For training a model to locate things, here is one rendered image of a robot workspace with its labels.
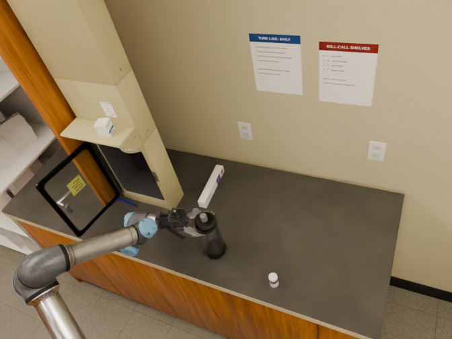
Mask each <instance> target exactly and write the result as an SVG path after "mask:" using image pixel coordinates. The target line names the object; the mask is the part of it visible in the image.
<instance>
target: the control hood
mask: <svg viewBox="0 0 452 339"><path fill-rule="evenodd" d="M95 123H96V121H95V120H88V119H83V118H76V119H74V121H73V122H72V123H71V124H70V125H69V126H68V127H67V128H66V129H65V130H64V131H63V132H62V133H61V136H62V137H67V138H71V139H77V140H80V141H87V142H90V143H97V144H101V145H106V146H110V147H116V148H120V149H140V148H141V147H142V146H143V144H142V142H141V140H140V138H139V135H138V133H137V131H136V129H135V128H134V127H129V126H122V125H118V124H113V125H114V128H115V129H114V132H113V133H112V136H111V137H99V135H98V133H97V132H96V130H95V128H94V127H93V126H94V124H95Z"/></svg>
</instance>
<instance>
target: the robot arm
mask: <svg viewBox="0 0 452 339"><path fill-rule="evenodd" d="M199 213H201V211H200V210H199V209H198V208H194V209H193V210H192V212H191V213H186V211H185V210H184V208H172V209H171V210H170V212H168V213H162V212H161V211H158V212H157V213H139V212H131V213H127V214H126V215H125V217H124V227H123V228H120V229H116V230H113V231H110V232H107V233H103V234H101V235H97V236H94V237H91V238H88V239H84V240H81V241H78V242H75V243H71V244H69V245H64V244H62V243H61V244H59V245H56V246H52V247H49V248H44V249H42V250H38V251H35V252H32V253H31V254H29V255H27V256H26V257H25V258H24V259H23V260H22V261H21V262H20V265H19V266H18V267H17V269H16V270H15V272H14V274H13V278H12V285H13V289H14V290H15V292H16V293H17V294H18V295H20V296H22V297H23V299H24V301H25V302H26V304H27V305H29V306H33V307H35V309H36V311H37V312H38V315H39V316H40V318H41V320H42V321H43V323H44V325H45V326H46V328H47V330H48V331H49V333H50V335H51V336H52V339H86V337H85V336H84V334H83V332H82V331H81V329H80V327H79V326H78V324H77V322H76V321H75V319H74V317H73V316H72V314H71V312H70V311H69V309H68V307H67V305H66V304H65V302H64V301H63V298H62V297H61V295H60V294H59V287H60V284H59V282H58V280H57V279H56V277H57V276H58V275H60V274H62V273H64V272H68V271H70V269H71V267H72V266H75V265H78V264H81V263H84V262H86V261H89V260H93V259H94V258H98V257H100V256H103V255H106V254H109V253H112V252H115V251H117V250H120V251H121V252H122V253H123V254H124V255H126V256H136V255H137V254H138V252H139V250H140V246H141V245H143V244H144V243H145V242H146V241H147V240H148V239H150V238H151V237H153V236H154V234H155V233H156V232H157V230H159V229H161V230H162V229H164V228H165V229H167V230H168V231H170V232H172V233H173V234H174V235H177V236H178V237H179V238H181V239H185V238H186V237H200V236H203V235H205V234H199V233H197V232H196V231H195V230H194V229H193V228H192V227H188V228H187V223H189V222H188V220H187V219H190V220H191V221H193V220H194V218H195V216H197V214H199Z"/></svg>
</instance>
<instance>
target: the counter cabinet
mask: <svg viewBox="0 0 452 339"><path fill-rule="evenodd" d="M18 222H19V223H20V224H21V225H22V226H23V227H24V228H25V229H26V230H27V231H28V232H29V233H30V234H31V235H32V236H33V237H34V238H35V239H36V240H37V241H38V242H39V243H40V244H41V245H42V246H43V247H44V248H49V247H52V246H56V245H59V244H61V243H62V244H64V245H69V244H71V243H75V242H78V241H76V240H74V239H70V238H68V237H64V236H62V235H59V234H56V233H53V232H50V231H47V230H44V229H41V228H39V227H35V226H33V225H29V224H27V223H23V222H21V221H18ZM68 272H69V273H70V274H71V275H72V276H73V277H74V278H75V279H76V280H77V281H78V282H79V283H80V282H81V281H82V280H84V281H87V282H89V283H91V284H94V285H97V286H99V287H101V288H104V289H107V290H109V291H112V292H114V293H117V294H119V295H122V296H124V297H127V298H129V299H132V300H134V301H137V302H139V303H142V304H145V305H148V306H150V307H152V308H155V309H158V310H160V311H162V312H165V313H168V314H170V315H172V316H175V317H178V318H180V319H182V320H185V321H187V322H190V323H192V324H195V325H197V326H200V327H202V328H205V329H208V330H210V331H212V332H215V333H218V334H220V335H222V336H226V337H228V338H230V339H360V338H357V337H354V336H351V335H348V334H345V333H342V332H339V331H337V330H333V329H331V328H327V327H325V326H321V325H319V324H316V323H313V322H310V321H307V320H305V319H301V318H300V317H296V316H294V315H290V314H287V313H284V312H281V311H279V310H276V309H273V308H270V307H267V306H264V305H261V304H259V303H255V302H253V301H249V300H247V299H244V298H241V297H238V296H235V295H232V294H229V293H226V292H224V291H220V290H218V289H214V288H212V287H208V286H206V285H203V284H200V283H198V282H194V281H192V280H189V279H187V278H183V277H181V276H177V275H175V274H171V273H169V272H166V271H163V270H160V269H157V268H154V267H152V266H148V265H146V264H142V263H140V262H136V261H134V260H131V259H128V258H125V257H122V256H119V255H116V254H113V253H109V254H106V255H103V256H100V257H98V258H94V259H93V260H89V261H86V262H84V263H81V264H78V265H75V266H72V267H71V269H70V271H68Z"/></svg>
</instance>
